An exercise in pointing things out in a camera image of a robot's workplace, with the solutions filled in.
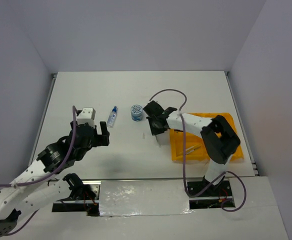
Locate green gel pen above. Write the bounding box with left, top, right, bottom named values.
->
left=155, top=135, right=161, bottom=147

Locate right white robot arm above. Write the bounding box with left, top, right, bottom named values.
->
left=143, top=100, right=241, bottom=198

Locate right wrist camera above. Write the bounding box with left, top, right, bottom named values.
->
left=148, top=100, right=159, bottom=104

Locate yellow gel pen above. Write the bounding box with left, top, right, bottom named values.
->
left=185, top=144, right=201, bottom=151

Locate silver foil covered plate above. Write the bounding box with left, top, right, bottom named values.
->
left=99, top=179, right=192, bottom=217

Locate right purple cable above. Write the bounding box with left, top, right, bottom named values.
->
left=149, top=89, right=247, bottom=213

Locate clear blue gel pen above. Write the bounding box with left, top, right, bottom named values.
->
left=185, top=147, right=200, bottom=155

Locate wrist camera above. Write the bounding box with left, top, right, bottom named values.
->
left=148, top=100, right=159, bottom=104
left=76, top=107, right=96, bottom=128

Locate yellow divided storage tray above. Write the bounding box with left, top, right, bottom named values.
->
left=169, top=112, right=237, bottom=164

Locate blue lidded round jar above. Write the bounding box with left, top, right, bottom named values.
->
left=130, top=104, right=144, bottom=122

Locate clear blue spray bottle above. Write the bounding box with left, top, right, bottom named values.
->
left=106, top=106, right=118, bottom=128

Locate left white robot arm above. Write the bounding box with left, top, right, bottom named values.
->
left=0, top=120, right=110, bottom=238

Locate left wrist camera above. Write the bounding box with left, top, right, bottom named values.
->
left=76, top=107, right=96, bottom=128

